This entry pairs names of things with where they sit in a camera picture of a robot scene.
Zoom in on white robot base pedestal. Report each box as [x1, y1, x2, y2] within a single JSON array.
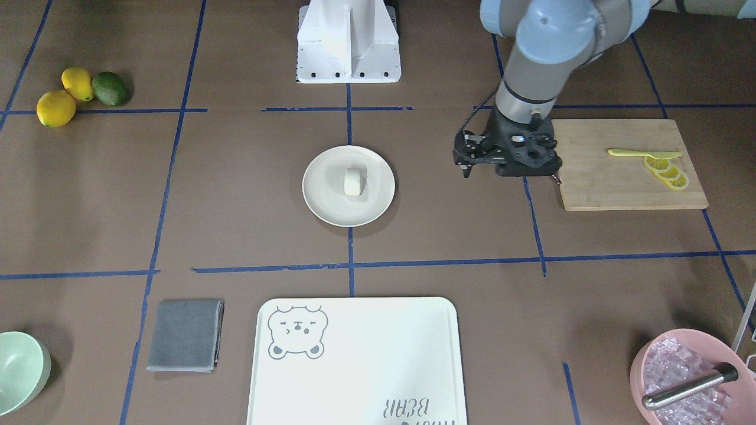
[[295, 1, 402, 84]]

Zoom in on yellow lemon front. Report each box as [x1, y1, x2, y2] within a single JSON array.
[[36, 90, 77, 128]]

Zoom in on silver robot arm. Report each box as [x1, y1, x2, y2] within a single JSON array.
[[452, 1, 653, 178]]

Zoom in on metal black-handled tongs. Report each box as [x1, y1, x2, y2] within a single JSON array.
[[641, 362, 739, 411]]

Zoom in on bamboo cutting board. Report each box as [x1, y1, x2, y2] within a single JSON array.
[[553, 119, 709, 211]]

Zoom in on lemon slice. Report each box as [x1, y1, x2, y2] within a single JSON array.
[[661, 172, 690, 191], [643, 156, 673, 173], [651, 164, 682, 181]]

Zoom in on cream round plate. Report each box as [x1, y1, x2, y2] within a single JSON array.
[[302, 145, 396, 228]]

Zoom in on white steamed bun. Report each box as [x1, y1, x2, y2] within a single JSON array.
[[343, 167, 367, 197]]

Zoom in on yellow lemon near avocado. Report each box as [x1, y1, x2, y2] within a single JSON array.
[[60, 67, 95, 102]]

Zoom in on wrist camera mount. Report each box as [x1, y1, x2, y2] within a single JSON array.
[[494, 132, 563, 177]]

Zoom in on pink bowl with ice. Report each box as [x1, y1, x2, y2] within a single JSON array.
[[629, 328, 755, 424]]

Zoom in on mint green bowl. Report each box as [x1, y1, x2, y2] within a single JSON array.
[[1, 331, 51, 416]]

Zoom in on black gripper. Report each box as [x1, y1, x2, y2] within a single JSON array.
[[454, 110, 546, 178]]

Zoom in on lemon slice middle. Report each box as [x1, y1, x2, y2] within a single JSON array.
[[651, 164, 682, 181]]

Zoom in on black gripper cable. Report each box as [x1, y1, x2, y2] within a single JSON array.
[[461, 86, 503, 139]]

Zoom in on grey folded cloth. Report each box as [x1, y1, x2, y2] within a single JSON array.
[[146, 299, 225, 373]]

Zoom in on white bear tray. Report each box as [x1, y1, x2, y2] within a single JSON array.
[[246, 296, 469, 424]]

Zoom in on green avocado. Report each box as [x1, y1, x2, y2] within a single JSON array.
[[92, 71, 130, 107]]

